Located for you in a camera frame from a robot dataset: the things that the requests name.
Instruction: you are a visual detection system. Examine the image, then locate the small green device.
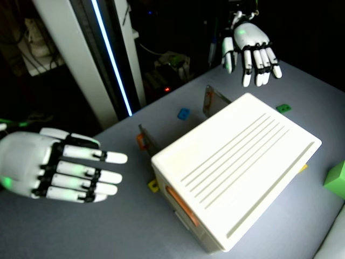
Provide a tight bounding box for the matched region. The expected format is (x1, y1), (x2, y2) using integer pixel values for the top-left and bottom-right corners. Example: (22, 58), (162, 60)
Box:
(168, 53), (187, 65)

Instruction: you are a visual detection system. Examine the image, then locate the white rounded object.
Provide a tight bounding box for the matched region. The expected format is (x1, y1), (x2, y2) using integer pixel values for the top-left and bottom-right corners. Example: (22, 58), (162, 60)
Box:
(314, 207), (345, 259)

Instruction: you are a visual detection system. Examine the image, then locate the large light green cube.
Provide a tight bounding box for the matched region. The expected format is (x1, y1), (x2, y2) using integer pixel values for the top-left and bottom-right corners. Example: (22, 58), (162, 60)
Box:
(323, 160), (345, 200)

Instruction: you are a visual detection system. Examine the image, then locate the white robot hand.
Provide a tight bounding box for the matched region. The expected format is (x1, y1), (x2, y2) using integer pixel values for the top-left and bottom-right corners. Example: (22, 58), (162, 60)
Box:
(220, 22), (283, 87)
(0, 127), (128, 203)

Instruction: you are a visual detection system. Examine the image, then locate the bright LED strip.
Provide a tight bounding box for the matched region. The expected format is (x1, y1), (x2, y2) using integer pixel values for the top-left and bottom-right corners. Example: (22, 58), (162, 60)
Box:
(91, 0), (133, 117)

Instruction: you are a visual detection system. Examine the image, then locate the thin white cable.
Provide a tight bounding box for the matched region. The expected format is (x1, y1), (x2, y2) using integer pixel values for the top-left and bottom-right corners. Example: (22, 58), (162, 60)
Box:
(136, 40), (168, 57)

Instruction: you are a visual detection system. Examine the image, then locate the white upright column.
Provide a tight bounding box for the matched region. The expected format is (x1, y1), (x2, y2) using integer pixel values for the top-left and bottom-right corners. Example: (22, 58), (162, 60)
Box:
(32, 0), (148, 130)

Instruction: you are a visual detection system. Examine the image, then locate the black device with red light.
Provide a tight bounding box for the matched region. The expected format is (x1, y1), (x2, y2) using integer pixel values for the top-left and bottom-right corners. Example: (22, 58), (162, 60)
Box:
(142, 64), (189, 98)

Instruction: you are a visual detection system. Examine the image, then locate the blue grey upright tool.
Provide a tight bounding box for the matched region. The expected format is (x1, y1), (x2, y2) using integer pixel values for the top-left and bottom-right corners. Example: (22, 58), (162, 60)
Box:
(209, 32), (218, 65)

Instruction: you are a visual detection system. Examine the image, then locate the white box with cables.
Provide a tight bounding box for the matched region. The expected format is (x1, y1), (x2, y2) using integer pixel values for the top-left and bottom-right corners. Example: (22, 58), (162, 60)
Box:
(17, 17), (65, 78)

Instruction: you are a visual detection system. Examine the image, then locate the small blue block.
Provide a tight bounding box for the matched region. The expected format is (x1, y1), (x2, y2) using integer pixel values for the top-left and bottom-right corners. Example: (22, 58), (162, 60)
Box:
(177, 107), (191, 121)

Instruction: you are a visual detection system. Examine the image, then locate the white ribbed plastic box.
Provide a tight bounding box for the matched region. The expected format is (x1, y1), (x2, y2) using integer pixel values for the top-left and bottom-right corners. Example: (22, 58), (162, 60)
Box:
(150, 92), (323, 255)

